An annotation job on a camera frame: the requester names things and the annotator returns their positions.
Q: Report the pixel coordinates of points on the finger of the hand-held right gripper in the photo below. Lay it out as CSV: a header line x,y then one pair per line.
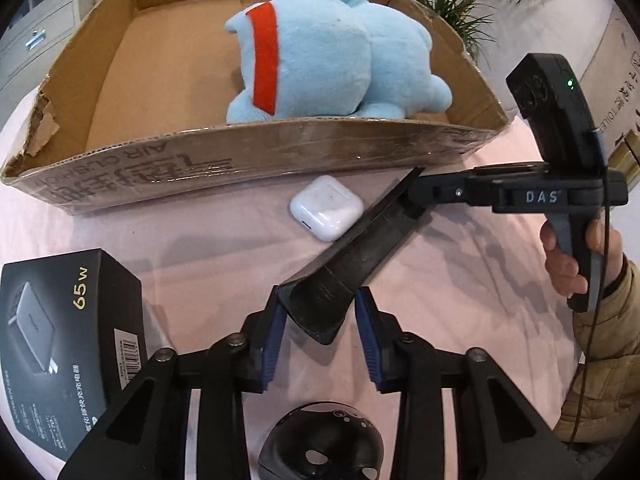
x,y
440,191

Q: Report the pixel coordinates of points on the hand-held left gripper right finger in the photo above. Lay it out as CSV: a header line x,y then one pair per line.
x,y
375,350

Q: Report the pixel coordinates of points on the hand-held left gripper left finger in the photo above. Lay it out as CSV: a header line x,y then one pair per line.
x,y
272,345

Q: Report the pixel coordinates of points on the black ribbed tool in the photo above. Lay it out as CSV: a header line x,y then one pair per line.
x,y
350,260

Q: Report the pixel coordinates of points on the white earbuds case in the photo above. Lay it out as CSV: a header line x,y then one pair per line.
x,y
325,207

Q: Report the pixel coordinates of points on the cardboard box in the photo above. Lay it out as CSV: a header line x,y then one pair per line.
x,y
300,155

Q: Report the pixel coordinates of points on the blue plush toy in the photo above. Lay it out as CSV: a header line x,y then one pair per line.
x,y
340,50

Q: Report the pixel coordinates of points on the black charger box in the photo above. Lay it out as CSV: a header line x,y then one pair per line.
x,y
50,320

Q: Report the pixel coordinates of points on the person's right hand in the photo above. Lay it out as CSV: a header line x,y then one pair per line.
x,y
560,265

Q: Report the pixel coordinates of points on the printed cardboard carton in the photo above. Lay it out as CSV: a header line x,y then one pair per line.
x,y
620,75

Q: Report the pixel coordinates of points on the black round glossy gadget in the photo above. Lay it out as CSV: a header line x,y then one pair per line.
x,y
310,435

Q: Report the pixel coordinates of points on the green potted plant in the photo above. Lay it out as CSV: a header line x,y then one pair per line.
x,y
450,10

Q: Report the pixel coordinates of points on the grey glass-door cabinet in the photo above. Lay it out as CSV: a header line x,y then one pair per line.
x,y
40,20

